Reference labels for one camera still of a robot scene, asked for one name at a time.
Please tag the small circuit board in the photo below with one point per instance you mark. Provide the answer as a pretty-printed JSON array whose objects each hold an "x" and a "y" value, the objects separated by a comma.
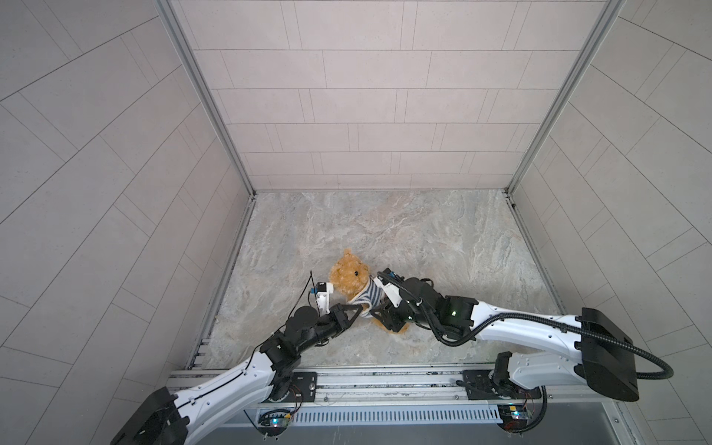
[
  {"x": 514, "y": 416},
  {"x": 276, "y": 419}
]

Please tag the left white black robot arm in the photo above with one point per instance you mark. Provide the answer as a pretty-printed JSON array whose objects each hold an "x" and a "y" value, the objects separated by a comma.
[{"x": 189, "y": 415}]

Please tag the blue white striped knit sweater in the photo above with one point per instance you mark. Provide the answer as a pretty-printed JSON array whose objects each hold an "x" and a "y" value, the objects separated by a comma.
[{"x": 369, "y": 298}]

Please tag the right small circuit board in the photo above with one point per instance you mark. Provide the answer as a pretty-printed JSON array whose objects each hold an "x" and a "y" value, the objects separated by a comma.
[{"x": 514, "y": 416}]

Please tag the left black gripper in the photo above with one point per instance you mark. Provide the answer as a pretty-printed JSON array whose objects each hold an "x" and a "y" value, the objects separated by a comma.
[{"x": 336, "y": 320}]

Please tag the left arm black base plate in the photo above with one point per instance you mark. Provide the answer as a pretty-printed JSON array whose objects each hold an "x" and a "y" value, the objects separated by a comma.
[{"x": 301, "y": 388}]

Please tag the left aluminium corner post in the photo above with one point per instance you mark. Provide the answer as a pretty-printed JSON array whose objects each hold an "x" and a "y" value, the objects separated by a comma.
[{"x": 178, "y": 37}]

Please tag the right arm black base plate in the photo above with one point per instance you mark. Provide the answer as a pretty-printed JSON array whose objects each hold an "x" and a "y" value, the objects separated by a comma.
[{"x": 491, "y": 385}]

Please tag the white ventilation grille strip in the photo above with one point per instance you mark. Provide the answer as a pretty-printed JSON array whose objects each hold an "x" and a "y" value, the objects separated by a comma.
[{"x": 403, "y": 415}]

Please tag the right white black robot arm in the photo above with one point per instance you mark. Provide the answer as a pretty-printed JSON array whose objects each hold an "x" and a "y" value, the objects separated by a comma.
[{"x": 585, "y": 349}]

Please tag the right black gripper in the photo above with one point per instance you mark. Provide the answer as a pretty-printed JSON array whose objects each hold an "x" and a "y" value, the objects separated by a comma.
[{"x": 392, "y": 324}]

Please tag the brown teddy bear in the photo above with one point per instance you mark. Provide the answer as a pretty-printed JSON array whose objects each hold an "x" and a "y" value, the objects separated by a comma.
[{"x": 349, "y": 276}]

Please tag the aluminium corner post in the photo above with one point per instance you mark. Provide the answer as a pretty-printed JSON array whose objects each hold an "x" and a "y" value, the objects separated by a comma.
[
  {"x": 178, "y": 37},
  {"x": 585, "y": 57}
]

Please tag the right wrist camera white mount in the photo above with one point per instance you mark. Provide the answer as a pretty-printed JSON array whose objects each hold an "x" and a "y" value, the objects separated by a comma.
[{"x": 390, "y": 284}]

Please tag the left small circuit board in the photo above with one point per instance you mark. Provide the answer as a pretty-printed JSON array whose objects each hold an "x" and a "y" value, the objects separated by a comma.
[{"x": 276, "y": 419}]

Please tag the right aluminium corner post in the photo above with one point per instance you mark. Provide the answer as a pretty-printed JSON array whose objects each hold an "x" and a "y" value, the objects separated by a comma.
[{"x": 585, "y": 57}]

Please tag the aluminium mounting rail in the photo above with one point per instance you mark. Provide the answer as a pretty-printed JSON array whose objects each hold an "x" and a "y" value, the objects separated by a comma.
[{"x": 393, "y": 385}]

